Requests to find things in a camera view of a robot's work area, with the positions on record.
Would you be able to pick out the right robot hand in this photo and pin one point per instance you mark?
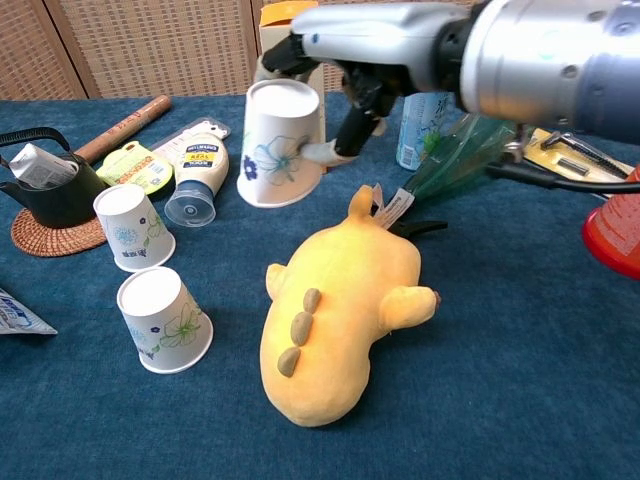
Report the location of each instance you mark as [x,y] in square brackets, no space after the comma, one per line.
[375,35]

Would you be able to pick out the white cup blue flowers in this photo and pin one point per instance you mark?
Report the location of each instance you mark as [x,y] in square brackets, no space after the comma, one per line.
[280,150]

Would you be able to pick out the white cup green flower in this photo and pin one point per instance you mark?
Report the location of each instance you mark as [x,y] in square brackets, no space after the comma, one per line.
[160,320]
[130,225]

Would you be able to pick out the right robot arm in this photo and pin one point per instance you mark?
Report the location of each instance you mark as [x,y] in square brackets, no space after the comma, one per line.
[550,60]

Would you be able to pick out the reed diffuser box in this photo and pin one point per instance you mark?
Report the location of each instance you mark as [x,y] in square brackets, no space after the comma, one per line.
[272,15]

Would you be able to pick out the blue drink can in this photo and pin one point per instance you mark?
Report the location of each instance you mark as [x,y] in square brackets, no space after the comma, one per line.
[415,140]

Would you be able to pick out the green spray bottle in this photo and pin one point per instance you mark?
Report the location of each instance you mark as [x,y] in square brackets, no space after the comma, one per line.
[450,165]

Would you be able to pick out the mayonnaise squeeze bottle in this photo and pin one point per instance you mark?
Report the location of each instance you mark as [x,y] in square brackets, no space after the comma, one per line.
[200,165]

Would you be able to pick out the woven folding screen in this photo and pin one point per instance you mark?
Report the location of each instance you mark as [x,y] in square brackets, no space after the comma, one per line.
[150,45]

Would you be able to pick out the white phone case package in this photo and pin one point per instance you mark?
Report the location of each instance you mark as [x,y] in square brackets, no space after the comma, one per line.
[170,145]

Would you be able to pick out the razor on yellow card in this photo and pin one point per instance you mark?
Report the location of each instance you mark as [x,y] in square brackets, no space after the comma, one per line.
[575,165]

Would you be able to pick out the brown paper roll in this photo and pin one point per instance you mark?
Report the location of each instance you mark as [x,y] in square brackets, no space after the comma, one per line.
[130,122]

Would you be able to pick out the green yellow snack packet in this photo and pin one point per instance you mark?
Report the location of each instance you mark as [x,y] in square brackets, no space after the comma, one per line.
[135,170]

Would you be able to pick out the yellow plush dinosaur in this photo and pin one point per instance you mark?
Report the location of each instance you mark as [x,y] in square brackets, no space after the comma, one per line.
[340,310]

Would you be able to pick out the red plastic container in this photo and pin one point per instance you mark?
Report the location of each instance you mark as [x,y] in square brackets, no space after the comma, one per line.
[617,225]

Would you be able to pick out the black teapot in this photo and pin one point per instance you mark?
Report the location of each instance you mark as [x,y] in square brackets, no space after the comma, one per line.
[65,200]

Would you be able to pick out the silver pouch in teapot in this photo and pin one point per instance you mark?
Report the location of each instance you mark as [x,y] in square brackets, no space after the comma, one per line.
[40,167]

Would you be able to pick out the blue tablecloth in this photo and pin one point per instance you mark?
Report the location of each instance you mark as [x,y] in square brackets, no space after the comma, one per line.
[500,375]

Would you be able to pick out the woven rattan coaster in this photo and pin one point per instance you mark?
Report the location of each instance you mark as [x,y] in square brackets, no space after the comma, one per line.
[50,240]

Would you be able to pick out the blue white toothpaste tube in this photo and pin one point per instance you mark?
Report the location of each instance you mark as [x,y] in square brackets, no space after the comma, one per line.
[20,317]

